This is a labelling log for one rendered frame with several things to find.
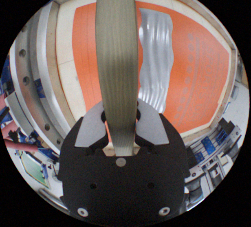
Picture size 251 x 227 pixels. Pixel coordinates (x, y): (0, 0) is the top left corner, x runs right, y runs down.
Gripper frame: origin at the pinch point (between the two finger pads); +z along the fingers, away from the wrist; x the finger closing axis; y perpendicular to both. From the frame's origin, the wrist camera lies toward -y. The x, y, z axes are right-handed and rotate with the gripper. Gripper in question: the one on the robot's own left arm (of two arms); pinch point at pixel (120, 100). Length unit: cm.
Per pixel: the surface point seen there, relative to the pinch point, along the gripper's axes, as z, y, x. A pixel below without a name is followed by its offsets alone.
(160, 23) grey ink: 4.5, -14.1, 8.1
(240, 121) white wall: -23, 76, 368
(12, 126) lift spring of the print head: -8.2, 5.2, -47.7
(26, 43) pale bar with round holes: 0.5, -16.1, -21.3
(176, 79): 5.3, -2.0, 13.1
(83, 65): 5.3, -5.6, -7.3
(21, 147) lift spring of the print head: -12, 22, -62
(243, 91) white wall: 16, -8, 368
